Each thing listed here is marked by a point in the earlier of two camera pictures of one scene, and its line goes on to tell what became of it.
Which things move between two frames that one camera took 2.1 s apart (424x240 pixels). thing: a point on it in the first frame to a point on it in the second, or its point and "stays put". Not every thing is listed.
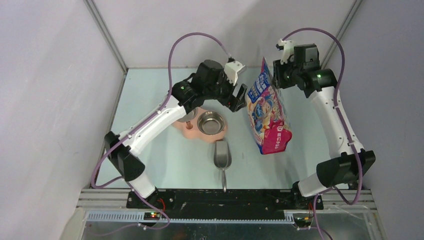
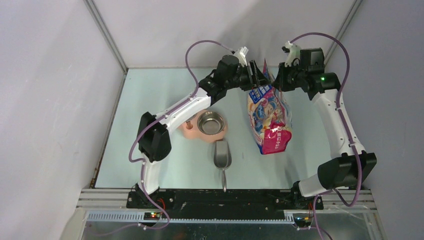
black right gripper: x=278 y=69 stays put
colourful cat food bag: x=268 y=116 stays put
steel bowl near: x=210 y=123 stays put
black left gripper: x=240 y=100 to x=256 y=79
